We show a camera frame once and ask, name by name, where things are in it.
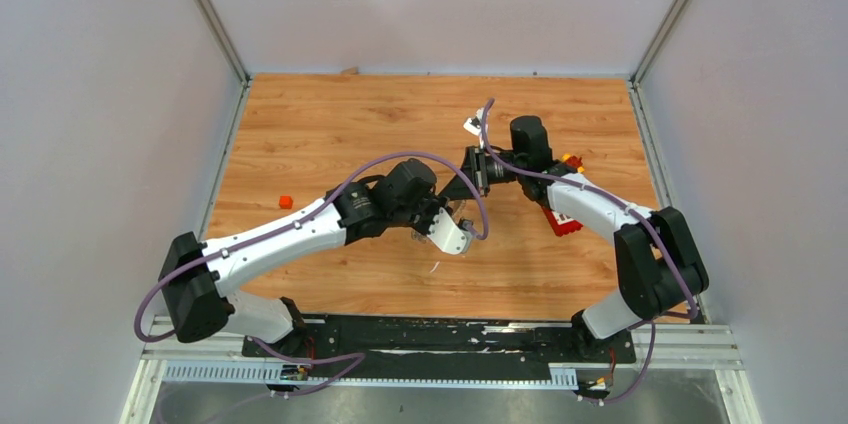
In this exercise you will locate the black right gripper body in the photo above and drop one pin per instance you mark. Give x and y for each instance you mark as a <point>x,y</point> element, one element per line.
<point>496,172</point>

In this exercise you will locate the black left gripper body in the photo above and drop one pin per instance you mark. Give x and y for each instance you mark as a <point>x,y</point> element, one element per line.
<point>422,218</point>

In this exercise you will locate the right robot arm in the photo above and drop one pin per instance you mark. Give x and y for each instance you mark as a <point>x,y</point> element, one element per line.
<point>658,264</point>

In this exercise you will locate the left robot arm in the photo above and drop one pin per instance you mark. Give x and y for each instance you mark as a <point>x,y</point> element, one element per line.
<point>201,282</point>

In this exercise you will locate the toy brick car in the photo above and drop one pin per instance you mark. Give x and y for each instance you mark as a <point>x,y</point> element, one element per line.
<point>573,163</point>

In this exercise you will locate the orange cube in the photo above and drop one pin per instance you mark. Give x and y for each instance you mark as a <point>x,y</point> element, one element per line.
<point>285,202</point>

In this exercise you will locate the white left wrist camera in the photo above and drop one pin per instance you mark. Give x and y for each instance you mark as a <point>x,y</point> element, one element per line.
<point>447,235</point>

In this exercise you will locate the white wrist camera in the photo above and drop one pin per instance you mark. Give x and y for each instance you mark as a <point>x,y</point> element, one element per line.
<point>475,124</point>
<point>447,235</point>

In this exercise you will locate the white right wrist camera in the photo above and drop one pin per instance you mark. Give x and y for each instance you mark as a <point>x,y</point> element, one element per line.
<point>475,124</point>

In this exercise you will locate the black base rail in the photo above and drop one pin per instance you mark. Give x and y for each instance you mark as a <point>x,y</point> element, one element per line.
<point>447,348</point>

